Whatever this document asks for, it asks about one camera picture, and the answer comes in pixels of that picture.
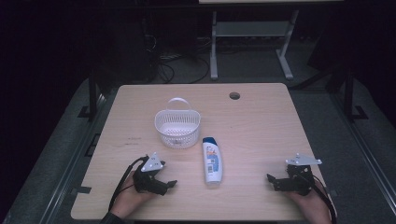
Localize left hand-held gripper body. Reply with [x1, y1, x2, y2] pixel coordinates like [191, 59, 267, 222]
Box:
[133, 152, 169, 197]

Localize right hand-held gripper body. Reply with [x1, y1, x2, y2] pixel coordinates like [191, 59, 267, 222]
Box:
[274, 152, 323, 197]

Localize white shampoo bottle blue cap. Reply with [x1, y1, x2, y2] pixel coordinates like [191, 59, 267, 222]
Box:
[202, 136, 222, 187]

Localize white plastic slotted basket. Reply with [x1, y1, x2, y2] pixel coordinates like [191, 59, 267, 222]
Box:
[154, 97, 202, 149]

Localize person's right hand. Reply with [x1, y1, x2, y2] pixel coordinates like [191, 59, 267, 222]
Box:
[286, 189, 332, 224]

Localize person's left hand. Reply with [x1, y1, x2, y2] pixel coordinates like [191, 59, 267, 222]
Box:
[110, 170, 157, 218]

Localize dark sleeve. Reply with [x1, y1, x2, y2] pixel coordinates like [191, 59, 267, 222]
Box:
[98, 211, 126, 224]

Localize black tape piece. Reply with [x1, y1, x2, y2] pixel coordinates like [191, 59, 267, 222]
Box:
[72, 185, 92, 195]

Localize black metal stand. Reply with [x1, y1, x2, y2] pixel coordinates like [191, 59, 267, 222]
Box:
[340, 66, 370, 123]
[77, 69, 102, 121]

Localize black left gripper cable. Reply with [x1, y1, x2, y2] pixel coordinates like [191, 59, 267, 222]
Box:
[107, 155, 149, 213]

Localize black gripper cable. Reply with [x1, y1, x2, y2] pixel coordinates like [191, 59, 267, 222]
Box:
[311, 175, 338, 224]
[107, 155, 149, 213]

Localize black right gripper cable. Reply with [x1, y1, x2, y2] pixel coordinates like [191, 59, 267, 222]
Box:
[311, 175, 338, 224]

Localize aluminium rail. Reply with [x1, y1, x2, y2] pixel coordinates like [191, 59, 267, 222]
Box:
[38, 92, 106, 224]
[331, 92, 396, 217]

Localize black floor cables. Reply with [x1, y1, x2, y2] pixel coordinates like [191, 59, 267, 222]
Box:
[153, 50, 211, 85]

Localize white metal stand frame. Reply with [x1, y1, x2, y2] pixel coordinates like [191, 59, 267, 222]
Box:
[209, 8, 301, 81]

